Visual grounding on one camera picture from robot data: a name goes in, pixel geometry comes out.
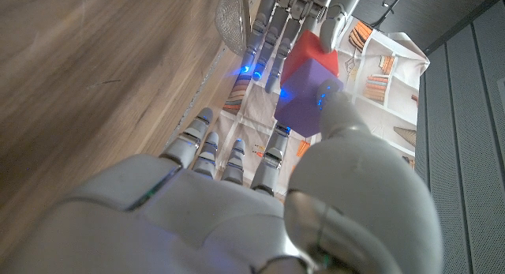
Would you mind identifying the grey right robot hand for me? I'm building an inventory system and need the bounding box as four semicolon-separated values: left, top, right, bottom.
0;79;445;274

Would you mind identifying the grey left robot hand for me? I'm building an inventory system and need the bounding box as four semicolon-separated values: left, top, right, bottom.
238;0;364;95

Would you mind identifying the red magnetic cube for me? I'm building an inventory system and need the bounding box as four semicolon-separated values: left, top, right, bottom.
279;28;340;85

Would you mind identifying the purple magnetic cube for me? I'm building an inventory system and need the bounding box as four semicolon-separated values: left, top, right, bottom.
274;58;344;139

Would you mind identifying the printed bookshelf backdrop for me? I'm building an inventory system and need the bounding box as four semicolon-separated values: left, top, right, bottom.
165;13;431;196

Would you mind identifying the metal sieve black handle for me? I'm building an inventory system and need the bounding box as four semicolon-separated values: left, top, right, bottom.
214;0;253;57

